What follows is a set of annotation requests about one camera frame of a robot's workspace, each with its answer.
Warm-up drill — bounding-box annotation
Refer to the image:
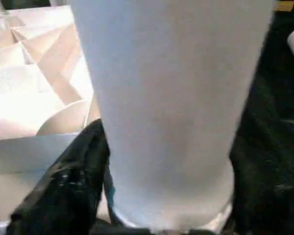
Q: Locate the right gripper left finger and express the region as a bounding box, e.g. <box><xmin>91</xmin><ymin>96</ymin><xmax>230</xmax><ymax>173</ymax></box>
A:
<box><xmin>6</xmin><ymin>118</ymin><xmax>111</xmax><ymax>235</ymax></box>

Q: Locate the white plastic table top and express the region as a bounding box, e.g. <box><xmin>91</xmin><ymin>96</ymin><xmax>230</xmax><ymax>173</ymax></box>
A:
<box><xmin>0</xmin><ymin>4</ymin><xmax>234</xmax><ymax>232</ymax></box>

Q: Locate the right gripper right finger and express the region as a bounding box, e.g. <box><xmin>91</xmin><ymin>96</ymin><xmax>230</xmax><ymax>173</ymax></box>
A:
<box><xmin>229</xmin><ymin>146</ymin><xmax>294</xmax><ymax>235</ymax></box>

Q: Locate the small tan label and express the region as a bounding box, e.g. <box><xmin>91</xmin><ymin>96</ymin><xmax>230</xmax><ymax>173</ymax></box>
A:
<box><xmin>273</xmin><ymin>2</ymin><xmax>294</xmax><ymax>12</ymax></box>

